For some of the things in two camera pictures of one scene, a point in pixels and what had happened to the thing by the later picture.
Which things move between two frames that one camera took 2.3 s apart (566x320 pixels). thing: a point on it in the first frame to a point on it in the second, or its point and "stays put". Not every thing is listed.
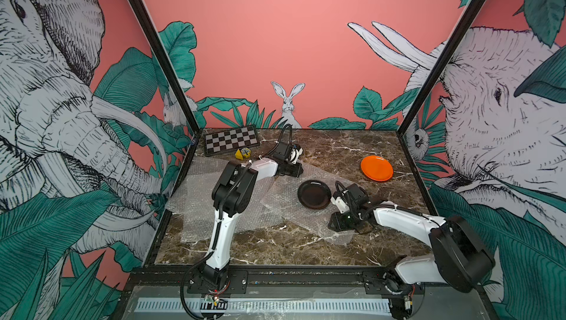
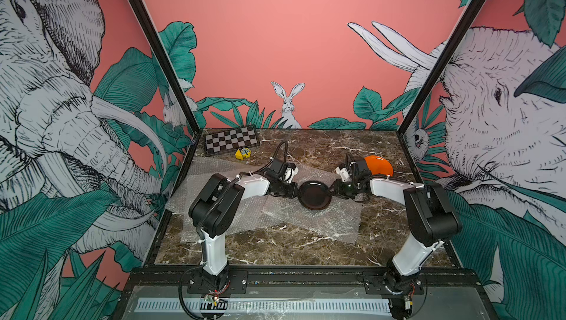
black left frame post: x=157 y=48 stays put
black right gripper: x=337 y=223 to x=337 y=189
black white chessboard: x=230 y=140 stays put
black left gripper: x=296 y=169 to x=292 y=192
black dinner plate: x=314 y=195 stays put
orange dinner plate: x=376 y=168 stays put
